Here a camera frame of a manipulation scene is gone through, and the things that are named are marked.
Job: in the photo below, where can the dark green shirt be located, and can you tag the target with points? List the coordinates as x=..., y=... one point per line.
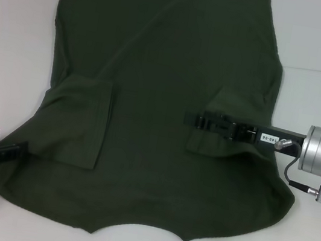
x=163, y=66

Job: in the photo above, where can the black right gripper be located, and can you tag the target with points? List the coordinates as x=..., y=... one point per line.
x=289, y=138

